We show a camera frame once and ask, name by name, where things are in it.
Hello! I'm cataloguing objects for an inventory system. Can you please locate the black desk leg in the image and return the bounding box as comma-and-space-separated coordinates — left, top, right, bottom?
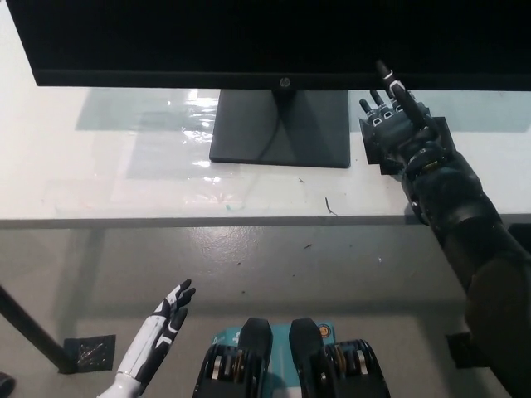
0, 283, 78, 374

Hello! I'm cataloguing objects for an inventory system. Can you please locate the dark bulky object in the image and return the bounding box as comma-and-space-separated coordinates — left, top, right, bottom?
506, 223, 531, 250

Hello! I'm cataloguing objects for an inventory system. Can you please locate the black HP computer monitor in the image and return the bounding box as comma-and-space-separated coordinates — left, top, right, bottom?
6, 0, 531, 169

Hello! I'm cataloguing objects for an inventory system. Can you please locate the clear plastic film sheet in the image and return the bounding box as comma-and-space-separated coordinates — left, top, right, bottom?
75, 85, 227, 186

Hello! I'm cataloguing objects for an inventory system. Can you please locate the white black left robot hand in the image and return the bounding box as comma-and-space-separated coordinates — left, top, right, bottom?
113, 278, 197, 385

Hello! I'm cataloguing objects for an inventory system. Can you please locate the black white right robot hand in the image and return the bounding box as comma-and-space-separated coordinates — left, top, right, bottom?
358, 60, 448, 170

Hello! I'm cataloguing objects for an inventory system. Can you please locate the black floor plate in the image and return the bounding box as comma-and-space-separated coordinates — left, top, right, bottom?
62, 332, 117, 373

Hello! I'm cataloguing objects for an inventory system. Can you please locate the dark rounded object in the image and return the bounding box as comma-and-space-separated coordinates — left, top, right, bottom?
0, 371, 17, 398

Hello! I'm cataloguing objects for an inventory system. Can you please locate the black tape patch on desk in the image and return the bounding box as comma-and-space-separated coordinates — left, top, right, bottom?
358, 115, 454, 177

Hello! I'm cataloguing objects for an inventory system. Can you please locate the black teal robot torso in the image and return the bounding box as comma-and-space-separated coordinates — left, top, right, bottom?
191, 317, 394, 398

